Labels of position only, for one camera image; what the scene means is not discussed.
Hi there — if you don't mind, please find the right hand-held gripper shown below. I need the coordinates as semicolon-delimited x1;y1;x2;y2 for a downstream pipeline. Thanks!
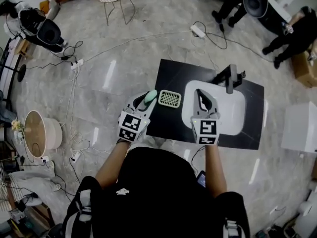
190;88;222;146

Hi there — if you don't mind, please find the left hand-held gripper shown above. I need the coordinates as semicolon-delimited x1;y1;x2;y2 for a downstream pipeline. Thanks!
117;92;158;143

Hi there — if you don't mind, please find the green soap bar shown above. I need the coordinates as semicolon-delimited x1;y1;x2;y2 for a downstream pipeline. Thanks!
144;89;159;105

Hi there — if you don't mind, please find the pale green soap dish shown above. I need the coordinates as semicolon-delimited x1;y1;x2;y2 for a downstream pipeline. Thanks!
158;89;182;109

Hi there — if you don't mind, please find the person's left forearm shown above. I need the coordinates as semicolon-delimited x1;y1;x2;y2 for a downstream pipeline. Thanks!
95;139;132;191

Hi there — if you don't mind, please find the person's right forearm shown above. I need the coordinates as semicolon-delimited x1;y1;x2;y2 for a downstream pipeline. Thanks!
203;144;228;198

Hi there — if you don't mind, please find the white sink basin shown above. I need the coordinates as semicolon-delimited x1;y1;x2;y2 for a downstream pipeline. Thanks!
181;80;247;136

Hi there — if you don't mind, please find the black faucet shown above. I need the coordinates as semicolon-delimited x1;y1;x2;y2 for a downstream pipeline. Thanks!
211;63;246;95

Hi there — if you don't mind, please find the phone with lit screen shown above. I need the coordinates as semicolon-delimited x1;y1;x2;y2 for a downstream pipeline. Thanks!
196;170;207;188

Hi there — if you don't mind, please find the person's black shirt torso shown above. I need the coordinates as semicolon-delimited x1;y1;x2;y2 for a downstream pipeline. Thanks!
61;146;251;238

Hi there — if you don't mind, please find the white square cabinet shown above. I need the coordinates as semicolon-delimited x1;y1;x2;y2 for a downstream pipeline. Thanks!
280;101;317;154

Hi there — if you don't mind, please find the cardboard box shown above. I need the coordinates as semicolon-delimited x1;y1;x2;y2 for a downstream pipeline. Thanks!
290;49;317;88

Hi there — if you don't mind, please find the dark green bathtub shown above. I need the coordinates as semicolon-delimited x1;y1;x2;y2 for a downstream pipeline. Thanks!
257;0;293;36

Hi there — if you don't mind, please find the black shell backpack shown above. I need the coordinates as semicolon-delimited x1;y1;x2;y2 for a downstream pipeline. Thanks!
242;0;269;19
36;18;63;46

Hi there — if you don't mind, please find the flower bouquet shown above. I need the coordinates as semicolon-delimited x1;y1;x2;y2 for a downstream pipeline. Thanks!
10;118;26;144

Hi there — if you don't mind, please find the wooden stool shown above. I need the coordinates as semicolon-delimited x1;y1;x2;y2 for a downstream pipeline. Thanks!
14;38;35;60

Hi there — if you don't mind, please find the black cable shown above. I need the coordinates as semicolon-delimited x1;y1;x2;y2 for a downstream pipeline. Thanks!
192;21;276;63
24;40;84;70

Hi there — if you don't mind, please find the long white cable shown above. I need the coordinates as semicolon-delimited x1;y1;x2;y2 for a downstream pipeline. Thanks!
82;29;193;62

